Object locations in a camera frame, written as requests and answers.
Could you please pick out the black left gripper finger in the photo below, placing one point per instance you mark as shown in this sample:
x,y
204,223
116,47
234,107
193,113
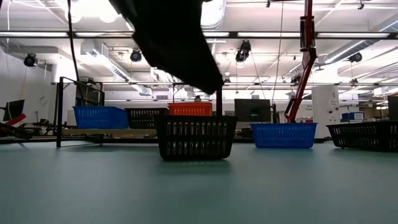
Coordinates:
x,y
186,62

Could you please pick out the black plastic basket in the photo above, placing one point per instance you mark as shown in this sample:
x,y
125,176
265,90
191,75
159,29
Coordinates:
x,y
363,137
196,137
141,118

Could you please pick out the blue plastic basket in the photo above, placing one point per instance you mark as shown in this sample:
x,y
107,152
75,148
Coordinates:
x,y
99,118
284,135

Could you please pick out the black monitor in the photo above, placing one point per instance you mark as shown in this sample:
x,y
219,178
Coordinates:
x,y
14,109
252,110

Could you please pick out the white pillar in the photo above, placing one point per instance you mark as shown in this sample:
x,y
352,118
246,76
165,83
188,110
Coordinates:
x,y
325,109

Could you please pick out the blue storage box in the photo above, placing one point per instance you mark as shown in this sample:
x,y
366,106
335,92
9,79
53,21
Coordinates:
x,y
353,116

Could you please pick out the black ceiling camera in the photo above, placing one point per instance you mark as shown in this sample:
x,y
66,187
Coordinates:
x,y
30,60
243,51
136,56
355,57

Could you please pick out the silver ventilation duct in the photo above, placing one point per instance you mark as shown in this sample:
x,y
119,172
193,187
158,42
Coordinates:
x,y
214,14

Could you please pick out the black frame wooden shelf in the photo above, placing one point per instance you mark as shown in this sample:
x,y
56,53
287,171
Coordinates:
x,y
59,112

